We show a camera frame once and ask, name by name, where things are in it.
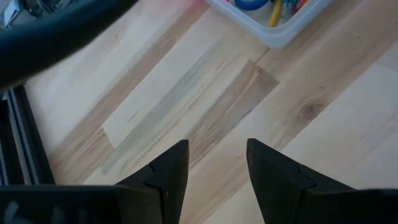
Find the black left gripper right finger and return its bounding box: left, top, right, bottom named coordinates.
left=246, top=138, right=357, bottom=224

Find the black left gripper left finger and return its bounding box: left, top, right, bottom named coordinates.
left=114, top=139, right=190, bottom=224

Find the yellow highlighter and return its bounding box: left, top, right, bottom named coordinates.
left=269, top=0, right=283, bottom=28

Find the translucent plastic supply box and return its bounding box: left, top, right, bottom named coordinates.
left=205, top=0, right=333, bottom=49

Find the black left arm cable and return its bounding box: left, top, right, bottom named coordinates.
left=0, top=0, right=139, bottom=91

